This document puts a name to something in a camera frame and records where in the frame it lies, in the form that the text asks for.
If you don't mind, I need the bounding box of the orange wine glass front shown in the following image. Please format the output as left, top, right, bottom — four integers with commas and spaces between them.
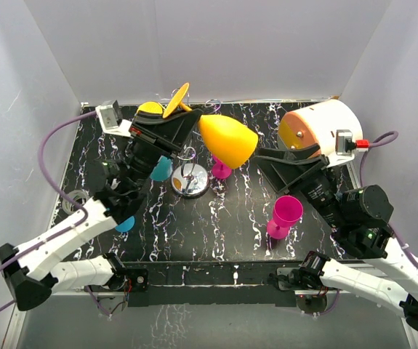
162, 82, 259, 169

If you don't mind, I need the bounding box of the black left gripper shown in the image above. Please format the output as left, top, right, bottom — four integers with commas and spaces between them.
126, 106, 203, 191

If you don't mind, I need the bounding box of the aluminium front rail frame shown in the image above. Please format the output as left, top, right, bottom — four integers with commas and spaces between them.
1, 260, 418, 349

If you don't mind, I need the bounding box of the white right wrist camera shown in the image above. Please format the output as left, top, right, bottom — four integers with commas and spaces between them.
327, 129, 370, 167

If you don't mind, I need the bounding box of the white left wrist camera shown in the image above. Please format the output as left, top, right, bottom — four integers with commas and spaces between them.
95, 100, 132, 138

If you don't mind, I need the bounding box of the pink wine glass front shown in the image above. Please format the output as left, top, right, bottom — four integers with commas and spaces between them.
267, 196, 303, 240

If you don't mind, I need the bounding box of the blue wine glass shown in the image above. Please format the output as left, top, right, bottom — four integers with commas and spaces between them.
115, 216, 135, 233
150, 156, 172, 182

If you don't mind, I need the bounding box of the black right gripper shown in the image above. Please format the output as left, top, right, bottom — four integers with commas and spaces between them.
250, 143, 346, 227

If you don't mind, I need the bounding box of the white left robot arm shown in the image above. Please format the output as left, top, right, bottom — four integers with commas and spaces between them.
0, 105, 202, 311

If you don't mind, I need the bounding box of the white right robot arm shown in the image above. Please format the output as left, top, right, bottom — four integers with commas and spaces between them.
253, 144, 418, 331

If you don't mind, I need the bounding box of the orange wine glass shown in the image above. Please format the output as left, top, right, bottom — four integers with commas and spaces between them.
162, 82, 259, 169
136, 101, 164, 118

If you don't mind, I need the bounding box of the pink wine glass rear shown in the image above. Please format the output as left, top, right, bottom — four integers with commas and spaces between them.
211, 156, 232, 180

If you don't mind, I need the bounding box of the pink wine glass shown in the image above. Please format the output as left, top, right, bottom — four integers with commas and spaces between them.
267, 196, 303, 240
211, 156, 232, 180

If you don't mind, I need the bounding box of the chrome wine glass rack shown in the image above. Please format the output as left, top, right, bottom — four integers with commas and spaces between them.
163, 82, 209, 198

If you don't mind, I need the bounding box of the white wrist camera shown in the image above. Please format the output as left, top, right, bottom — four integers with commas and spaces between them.
327, 129, 370, 167
95, 100, 132, 138

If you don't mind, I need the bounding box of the white orange cylindrical container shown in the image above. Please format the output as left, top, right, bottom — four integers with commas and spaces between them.
277, 99, 363, 167

